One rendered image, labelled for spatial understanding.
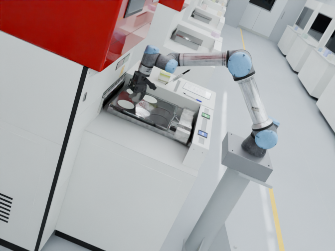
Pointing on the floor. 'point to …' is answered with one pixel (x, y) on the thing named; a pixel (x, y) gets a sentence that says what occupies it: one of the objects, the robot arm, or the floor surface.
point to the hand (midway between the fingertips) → (136, 102)
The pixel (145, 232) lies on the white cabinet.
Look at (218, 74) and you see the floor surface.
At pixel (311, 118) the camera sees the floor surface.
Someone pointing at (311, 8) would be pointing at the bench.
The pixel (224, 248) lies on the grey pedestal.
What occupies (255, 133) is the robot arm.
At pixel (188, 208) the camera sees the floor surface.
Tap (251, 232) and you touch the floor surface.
